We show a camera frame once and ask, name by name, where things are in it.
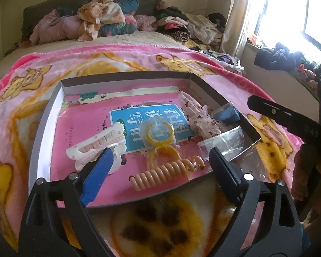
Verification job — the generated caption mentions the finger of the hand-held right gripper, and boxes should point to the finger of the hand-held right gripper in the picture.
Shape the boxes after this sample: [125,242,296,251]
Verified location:
[247,94,321,143]

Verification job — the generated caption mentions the beige curtain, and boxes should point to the beige curtain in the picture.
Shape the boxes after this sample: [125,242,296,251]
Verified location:
[221,0,254,59]

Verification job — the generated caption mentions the pink book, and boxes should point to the pink book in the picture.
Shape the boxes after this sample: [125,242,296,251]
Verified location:
[49,91,214,201]

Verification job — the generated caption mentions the cream patterned cloth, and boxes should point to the cream patterned cloth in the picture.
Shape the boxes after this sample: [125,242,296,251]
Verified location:
[77,0,126,42]

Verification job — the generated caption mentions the dark blue floral quilt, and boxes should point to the dark blue floral quilt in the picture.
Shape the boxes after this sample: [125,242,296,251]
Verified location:
[56,0,140,36]

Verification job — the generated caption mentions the floral bow hair clip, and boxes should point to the floral bow hair clip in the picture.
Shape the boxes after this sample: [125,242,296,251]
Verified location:
[179,90,222,137]

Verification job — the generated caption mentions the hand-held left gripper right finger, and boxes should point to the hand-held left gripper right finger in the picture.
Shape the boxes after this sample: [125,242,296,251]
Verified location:
[209,147,303,257]

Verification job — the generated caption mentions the small blue grey packet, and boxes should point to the small blue grey packet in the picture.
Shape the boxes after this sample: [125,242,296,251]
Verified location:
[211,101,242,123]

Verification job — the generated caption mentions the window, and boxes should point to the window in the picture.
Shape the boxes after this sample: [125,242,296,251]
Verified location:
[246,0,321,67]

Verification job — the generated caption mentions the dark clothes on windowsill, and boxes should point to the dark clothes on windowsill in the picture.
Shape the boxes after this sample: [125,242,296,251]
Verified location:
[254,42,321,86]

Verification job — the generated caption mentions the white hair claw clip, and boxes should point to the white hair claw clip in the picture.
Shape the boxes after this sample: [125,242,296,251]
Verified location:
[66,123,127,174]

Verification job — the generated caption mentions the peach spiral hair tie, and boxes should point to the peach spiral hair tie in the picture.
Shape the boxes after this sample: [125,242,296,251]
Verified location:
[130,157,205,192]

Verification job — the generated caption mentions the pile of clothes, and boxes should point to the pile of clothes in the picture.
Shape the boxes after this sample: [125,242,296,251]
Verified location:
[154,0,226,51]

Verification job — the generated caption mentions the pink printed blanket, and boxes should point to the pink printed blanket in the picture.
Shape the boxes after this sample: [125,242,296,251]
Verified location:
[0,44,311,257]

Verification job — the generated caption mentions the small heap of clothes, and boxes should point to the small heap of clothes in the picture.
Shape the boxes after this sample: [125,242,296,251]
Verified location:
[203,49,247,73]

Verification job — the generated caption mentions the small clear plastic bag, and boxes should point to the small clear plastic bag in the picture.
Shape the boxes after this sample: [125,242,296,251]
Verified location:
[197,126,257,164]

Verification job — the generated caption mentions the pink quilt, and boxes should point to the pink quilt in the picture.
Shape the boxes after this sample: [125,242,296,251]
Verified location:
[29,9,82,45]

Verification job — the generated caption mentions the pink crumpled cloth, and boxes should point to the pink crumpled cloth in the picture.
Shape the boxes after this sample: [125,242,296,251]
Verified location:
[134,15,158,33]

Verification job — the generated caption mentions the grey bed headboard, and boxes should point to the grey bed headboard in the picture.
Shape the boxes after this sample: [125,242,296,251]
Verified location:
[21,0,163,39]

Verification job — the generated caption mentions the shallow cardboard box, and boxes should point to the shallow cardboard box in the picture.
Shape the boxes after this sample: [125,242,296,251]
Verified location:
[28,71,263,215]

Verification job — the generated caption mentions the beige bed sheet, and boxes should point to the beige bed sheet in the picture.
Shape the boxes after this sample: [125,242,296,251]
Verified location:
[0,29,193,73]

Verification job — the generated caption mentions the person's right forearm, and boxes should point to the person's right forearm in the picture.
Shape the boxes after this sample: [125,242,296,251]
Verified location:
[293,143,321,231]

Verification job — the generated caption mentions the bag of yellow rings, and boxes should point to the bag of yellow rings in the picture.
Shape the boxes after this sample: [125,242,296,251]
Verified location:
[138,119,182,172]

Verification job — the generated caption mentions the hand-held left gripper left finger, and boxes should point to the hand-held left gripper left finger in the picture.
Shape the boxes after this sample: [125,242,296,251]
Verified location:
[18,147,115,257]

